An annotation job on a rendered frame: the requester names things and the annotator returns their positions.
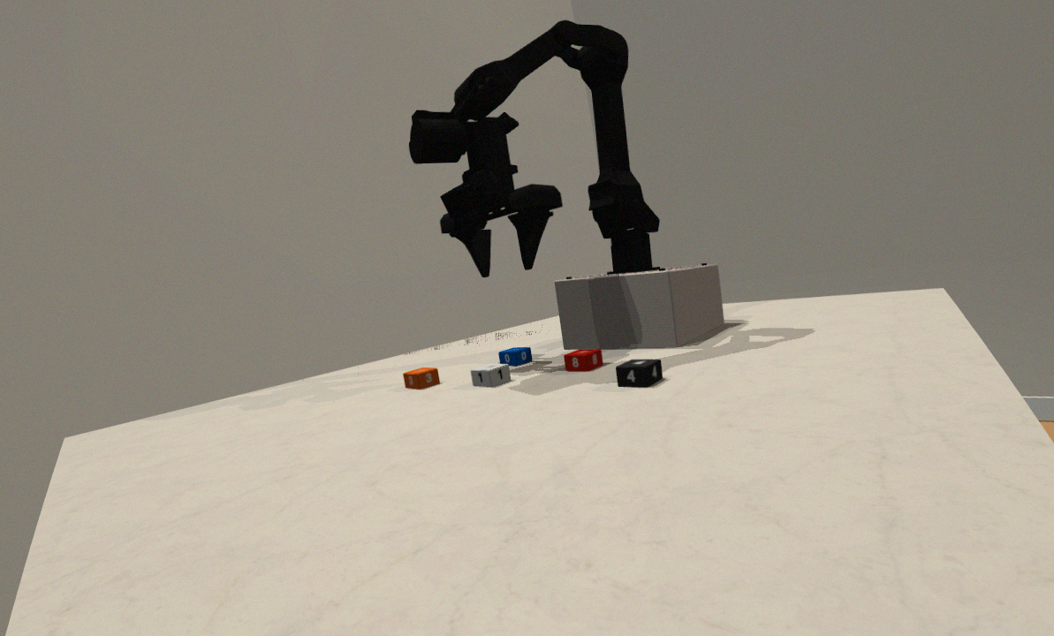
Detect red block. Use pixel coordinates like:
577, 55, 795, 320
565, 350, 603, 372

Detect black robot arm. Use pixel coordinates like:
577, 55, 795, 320
409, 20, 660, 274

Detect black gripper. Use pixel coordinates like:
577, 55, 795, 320
440, 155, 562, 277

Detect orange block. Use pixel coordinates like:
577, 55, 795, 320
404, 367, 440, 390

